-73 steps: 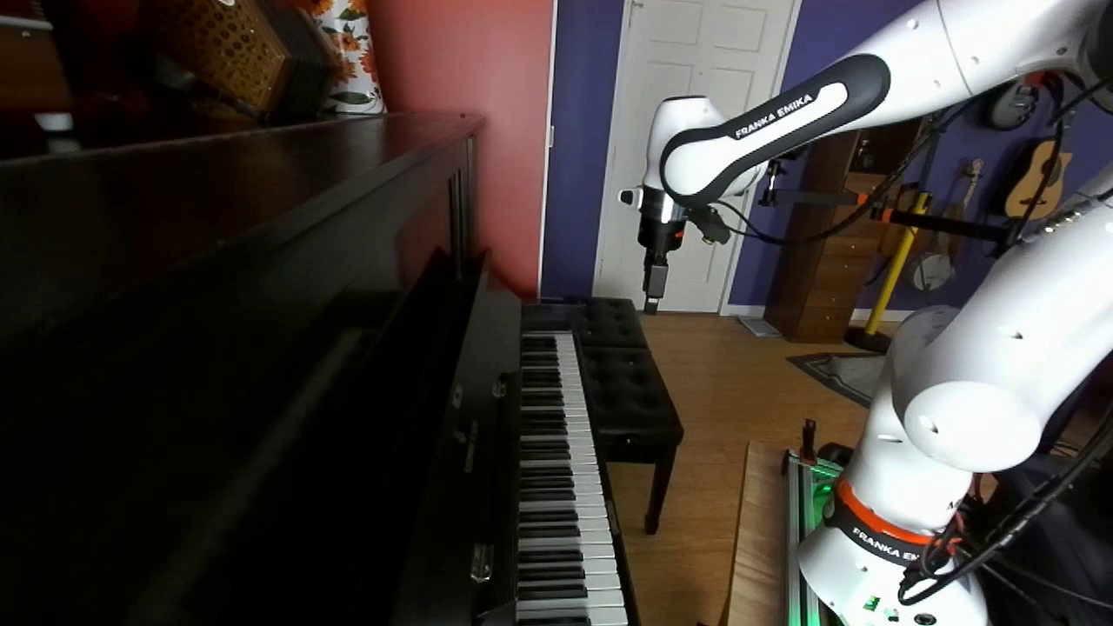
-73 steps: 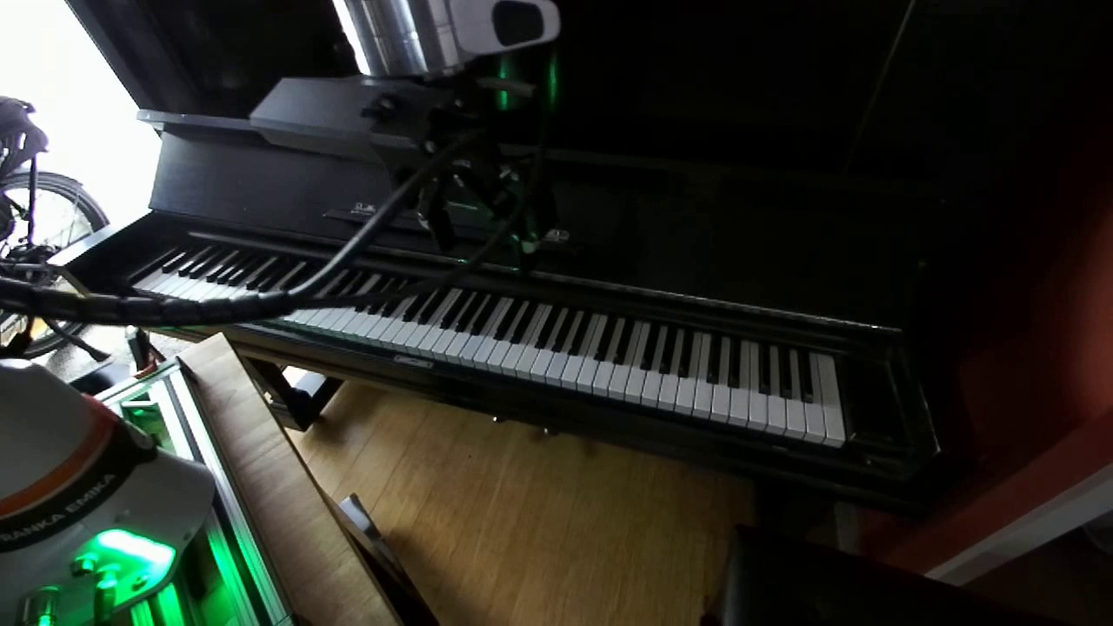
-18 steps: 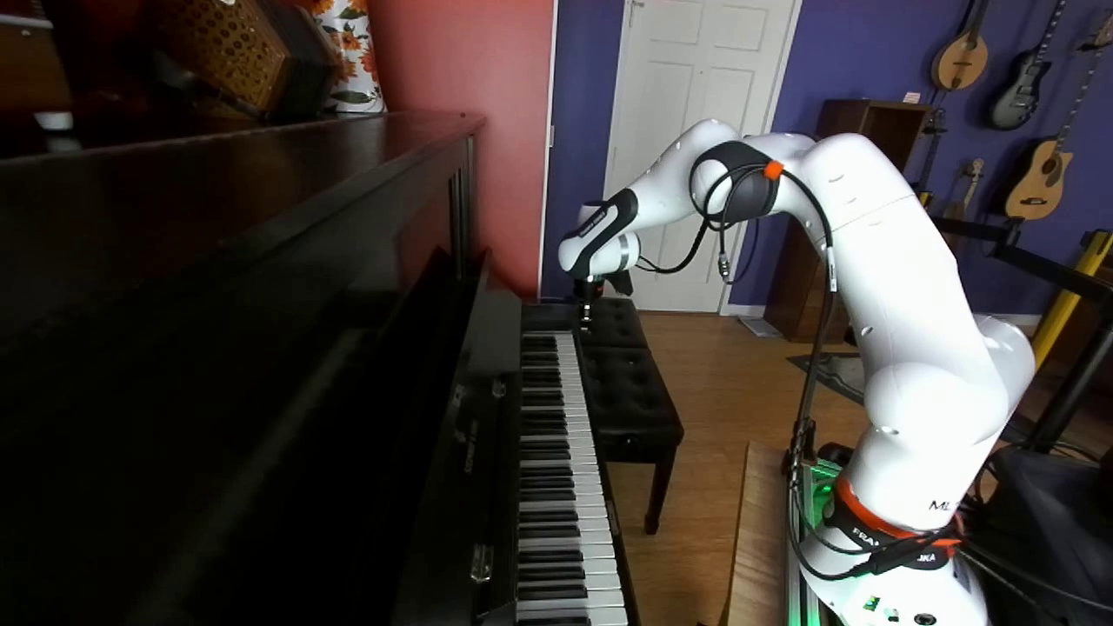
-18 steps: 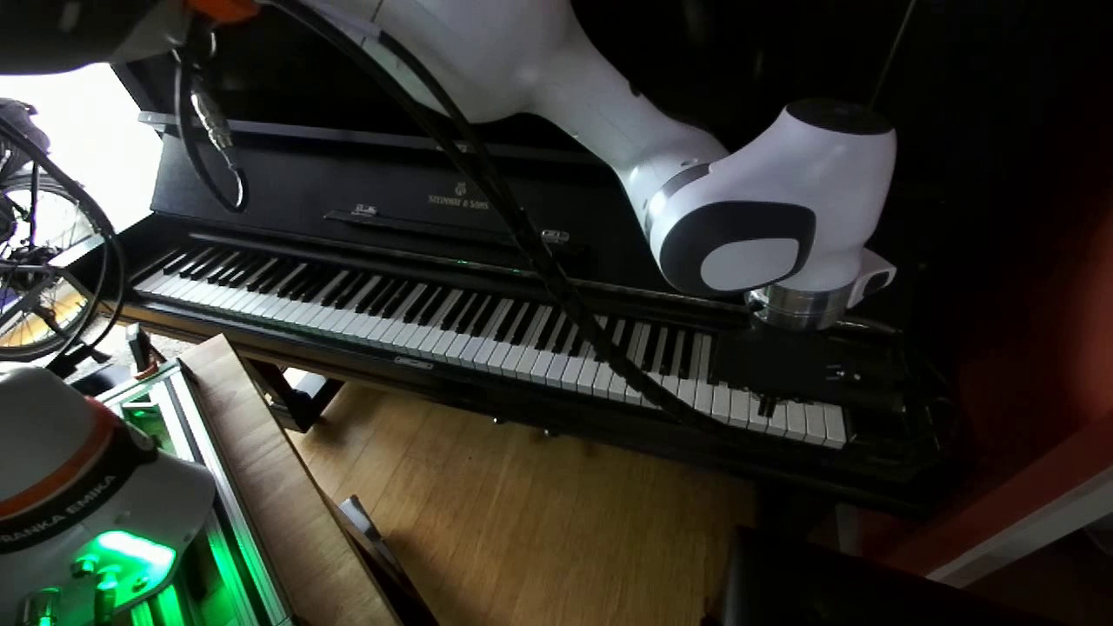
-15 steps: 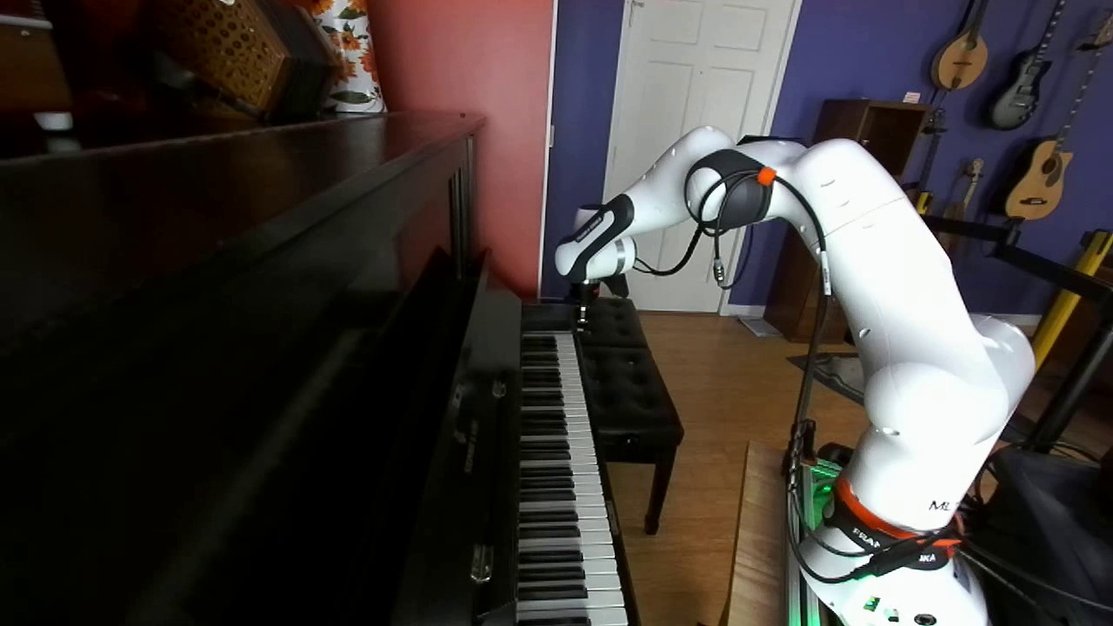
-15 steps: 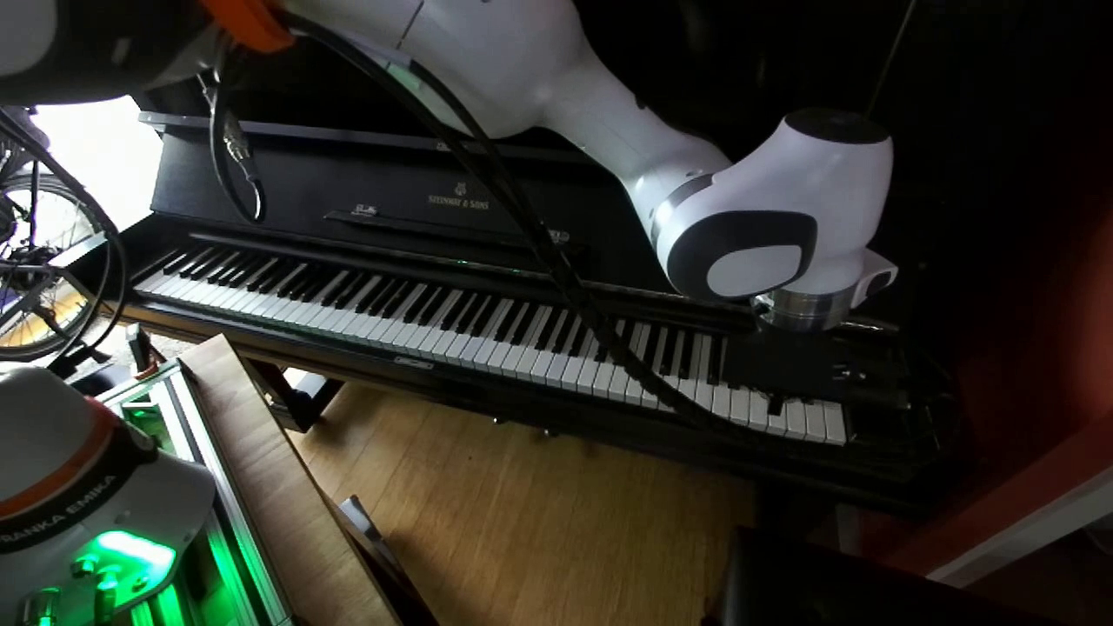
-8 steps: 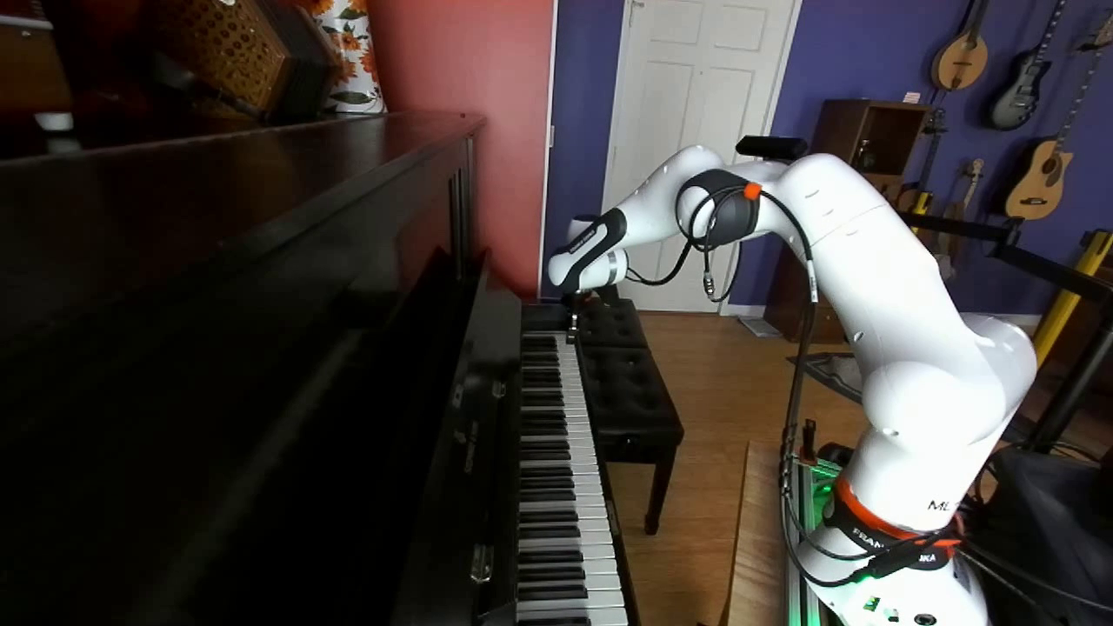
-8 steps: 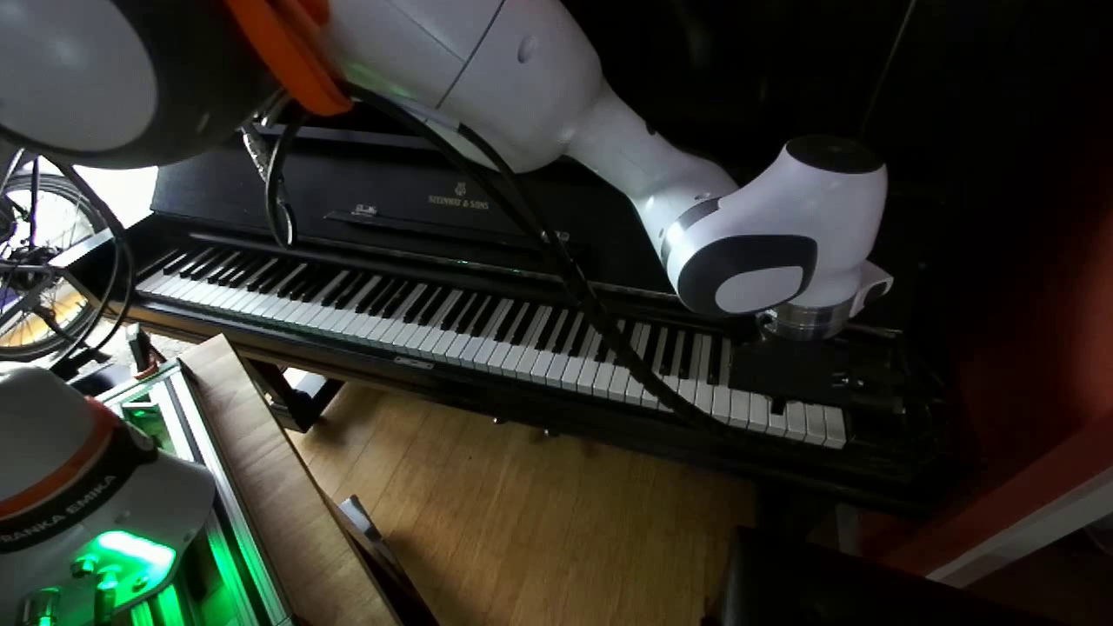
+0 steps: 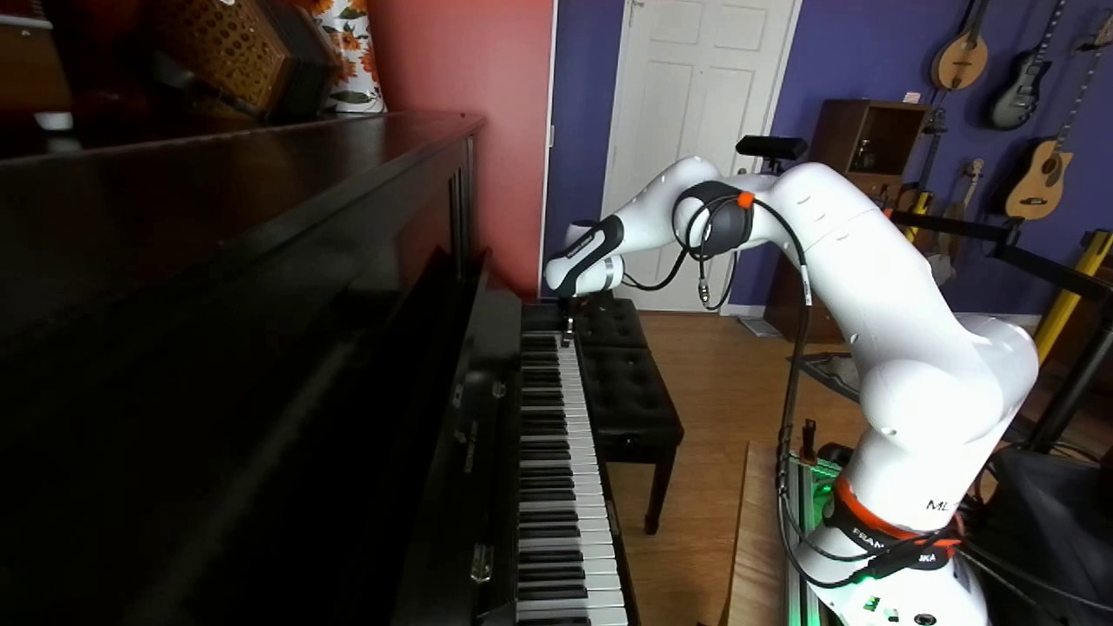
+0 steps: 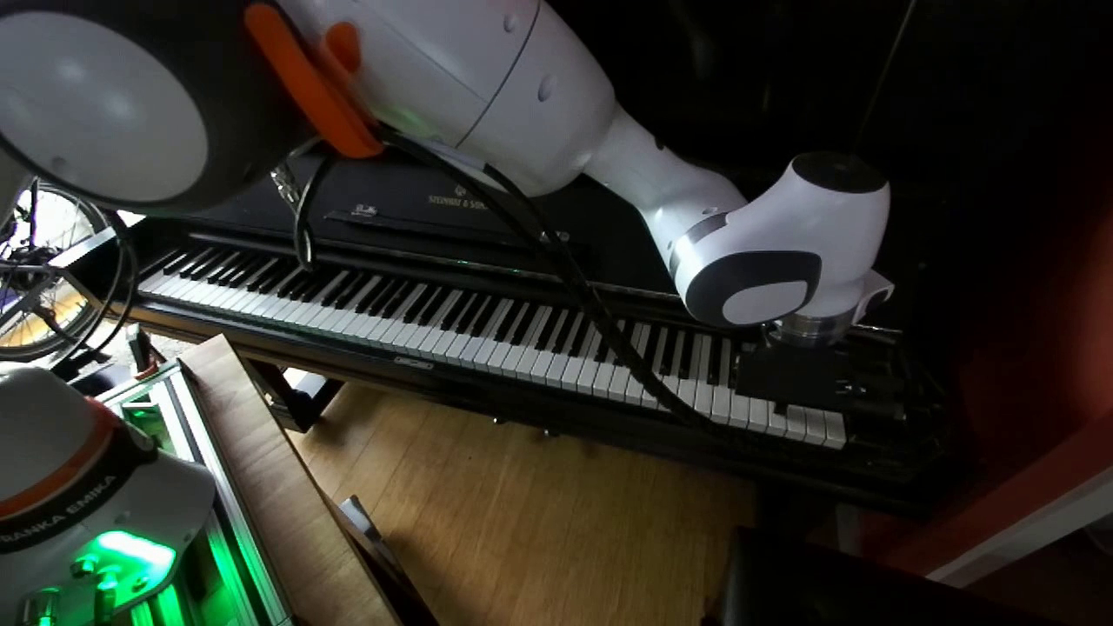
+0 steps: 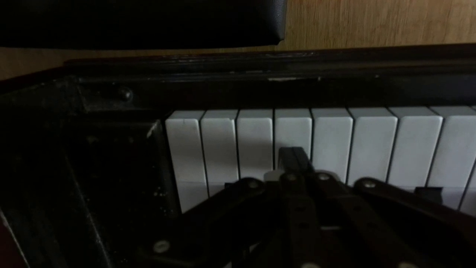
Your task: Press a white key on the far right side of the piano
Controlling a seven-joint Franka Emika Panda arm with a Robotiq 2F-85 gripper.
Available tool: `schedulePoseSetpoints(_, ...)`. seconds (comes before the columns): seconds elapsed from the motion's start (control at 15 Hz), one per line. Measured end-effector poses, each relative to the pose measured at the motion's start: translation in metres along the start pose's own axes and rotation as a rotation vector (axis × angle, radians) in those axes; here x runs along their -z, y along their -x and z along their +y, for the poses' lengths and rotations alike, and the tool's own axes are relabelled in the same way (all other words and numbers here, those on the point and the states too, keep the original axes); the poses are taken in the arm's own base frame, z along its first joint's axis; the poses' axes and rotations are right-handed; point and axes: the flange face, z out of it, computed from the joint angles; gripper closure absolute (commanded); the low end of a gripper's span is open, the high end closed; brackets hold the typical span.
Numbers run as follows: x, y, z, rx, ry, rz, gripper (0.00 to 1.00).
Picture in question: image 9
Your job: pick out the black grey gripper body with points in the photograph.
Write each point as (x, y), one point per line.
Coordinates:
(567, 300)

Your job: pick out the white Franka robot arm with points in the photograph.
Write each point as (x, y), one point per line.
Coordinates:
(918, 369)

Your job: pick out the black tufted piano bench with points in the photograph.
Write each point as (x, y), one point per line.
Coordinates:
(627, 402)

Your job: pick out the black upright piano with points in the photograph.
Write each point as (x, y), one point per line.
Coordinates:
(231, 348)

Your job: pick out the white panel door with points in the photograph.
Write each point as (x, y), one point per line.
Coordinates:
(698, 72)

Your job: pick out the dark floor mat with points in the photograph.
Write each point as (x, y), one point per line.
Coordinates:
(828, 375)

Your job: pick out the light wooden board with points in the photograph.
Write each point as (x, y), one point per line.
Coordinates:
(761, 544)

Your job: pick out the floral patterned vase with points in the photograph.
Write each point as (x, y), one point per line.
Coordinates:
(354, 53)

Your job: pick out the brown wicker basket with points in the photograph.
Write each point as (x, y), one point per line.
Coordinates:
(227, 46)

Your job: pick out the round body mandolin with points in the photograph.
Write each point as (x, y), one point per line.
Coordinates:
(962, 57)

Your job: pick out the black metal stand bar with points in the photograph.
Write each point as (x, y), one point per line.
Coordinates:
(1046, 272)

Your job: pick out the grey electric guitar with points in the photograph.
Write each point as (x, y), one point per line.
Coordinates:
(1017, 93)

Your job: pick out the yellow stand pole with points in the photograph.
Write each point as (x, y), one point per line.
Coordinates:
(1068, 297)

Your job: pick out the black camera box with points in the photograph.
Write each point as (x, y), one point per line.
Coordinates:
(769, 149)

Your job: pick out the green metal base frame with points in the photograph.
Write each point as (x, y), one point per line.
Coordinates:
(818, 480)

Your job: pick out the small slim wall instrument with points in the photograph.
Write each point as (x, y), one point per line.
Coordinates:
(964, 187)

